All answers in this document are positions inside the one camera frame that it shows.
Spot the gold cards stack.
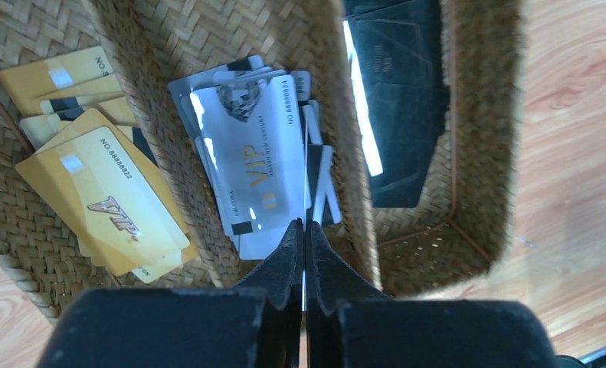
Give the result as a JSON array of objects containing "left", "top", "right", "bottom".
[{"left": 0, "top": 46, "right": 199, "bottom": 284}]

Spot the woven wicker tray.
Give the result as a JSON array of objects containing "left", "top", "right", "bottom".
[{"left": 0, "top": 1, "right": 523, "bottom": 323}]

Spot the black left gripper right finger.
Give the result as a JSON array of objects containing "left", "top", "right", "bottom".
[{"left": 305, "top": 222, "right": 557, "bottom": 367}]

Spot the silver black cards stack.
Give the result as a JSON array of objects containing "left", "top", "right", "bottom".
[{"left": 168, "top": 55, "right": 341, "bottom": 260}]

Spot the silver VIP credit card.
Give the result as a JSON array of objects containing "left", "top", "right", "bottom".
[{"left": 180, "top": 73, "right": 309, "bottom": 236}]

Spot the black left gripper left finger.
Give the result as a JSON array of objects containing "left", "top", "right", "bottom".
[{"left": 38, "top": 220, "right": 304, "bottom": 367}]

